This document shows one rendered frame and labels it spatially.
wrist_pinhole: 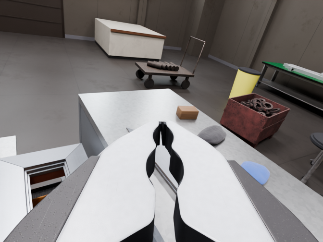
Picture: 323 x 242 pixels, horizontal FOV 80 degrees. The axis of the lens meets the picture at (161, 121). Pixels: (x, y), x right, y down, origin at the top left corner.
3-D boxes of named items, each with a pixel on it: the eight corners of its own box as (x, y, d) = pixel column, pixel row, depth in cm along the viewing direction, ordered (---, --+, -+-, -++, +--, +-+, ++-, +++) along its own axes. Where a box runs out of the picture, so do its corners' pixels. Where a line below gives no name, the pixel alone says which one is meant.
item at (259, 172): (262, 191, 66) (266, 185, 64) (234, 175, 71) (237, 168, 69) (269, 174, 75) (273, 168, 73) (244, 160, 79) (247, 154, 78)
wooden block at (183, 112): (179, 119, 99) (181, 111, 97) (175, 113, 104) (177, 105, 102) (196, 119, 103) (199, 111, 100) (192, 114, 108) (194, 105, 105)
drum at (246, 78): (237, 106, 424) (251, 73, 387) (222, 97, 459) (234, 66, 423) (251, 105, 446) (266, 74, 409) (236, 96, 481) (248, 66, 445)
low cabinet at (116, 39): (138, 46, 804) (140, 25, 764) (161, 62, 644) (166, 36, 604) (94, 42, 722) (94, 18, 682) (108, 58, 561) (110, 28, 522)
